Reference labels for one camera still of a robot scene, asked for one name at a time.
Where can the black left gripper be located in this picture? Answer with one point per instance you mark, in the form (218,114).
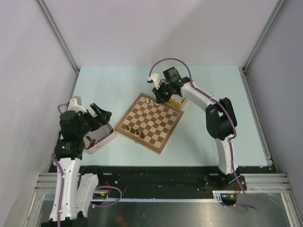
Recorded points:
(104,115)

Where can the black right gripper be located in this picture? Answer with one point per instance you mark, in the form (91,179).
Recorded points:
(160,99)

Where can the dark pawn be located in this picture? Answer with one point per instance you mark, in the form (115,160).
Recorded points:
(132,130)

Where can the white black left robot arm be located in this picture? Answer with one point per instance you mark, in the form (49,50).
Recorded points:
(71,201)

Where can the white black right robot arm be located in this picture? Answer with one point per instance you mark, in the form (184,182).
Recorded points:
(220,117)

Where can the dark chess pieces pile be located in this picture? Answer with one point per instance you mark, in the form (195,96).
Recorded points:
(97,140)

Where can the wooden folding chess board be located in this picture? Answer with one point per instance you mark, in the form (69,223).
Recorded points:
(154,121)

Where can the yellow metal tin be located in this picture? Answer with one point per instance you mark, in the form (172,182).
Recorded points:
(177,101)

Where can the pink metal tin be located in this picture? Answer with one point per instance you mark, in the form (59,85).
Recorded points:
(103,128)

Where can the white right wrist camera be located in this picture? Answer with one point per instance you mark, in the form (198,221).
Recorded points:
(155,79)

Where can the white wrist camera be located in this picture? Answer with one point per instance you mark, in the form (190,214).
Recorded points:
(155,79)
(74,104)

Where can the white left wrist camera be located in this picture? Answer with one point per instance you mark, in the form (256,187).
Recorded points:
(74,104)

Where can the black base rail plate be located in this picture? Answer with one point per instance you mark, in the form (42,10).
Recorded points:
(169,182)

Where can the aluminium front frame rail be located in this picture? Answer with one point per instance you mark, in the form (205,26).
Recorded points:
(269,183)

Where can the left aluminium corner post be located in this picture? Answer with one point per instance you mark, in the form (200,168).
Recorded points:
(57,34)

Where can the aluminium corner post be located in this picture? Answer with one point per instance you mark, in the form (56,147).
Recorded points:
(278,9)
(57,34)

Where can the right aluminium corner post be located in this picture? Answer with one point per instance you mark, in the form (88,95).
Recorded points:
(278,9)

